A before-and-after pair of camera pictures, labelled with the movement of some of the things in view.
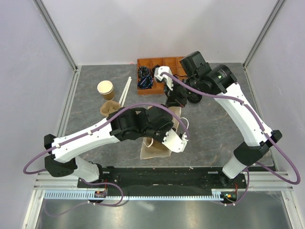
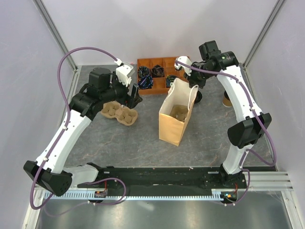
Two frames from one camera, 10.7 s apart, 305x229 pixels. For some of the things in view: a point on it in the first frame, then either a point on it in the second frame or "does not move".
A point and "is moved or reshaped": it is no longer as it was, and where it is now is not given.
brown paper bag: x=152 y=149 is moved or reshaped
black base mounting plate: x=164 y=178 does not move
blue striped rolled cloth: x=146 y=82 does not move
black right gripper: x=173 y=98 -> x=192 y=82
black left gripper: x=167 y=127 -> x=129 y=101
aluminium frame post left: x=39 y=5 does not move
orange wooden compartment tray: x=158 y=87 does not move
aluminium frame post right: x=276 y=9 does not move
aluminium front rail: x=268 y=181 does not move
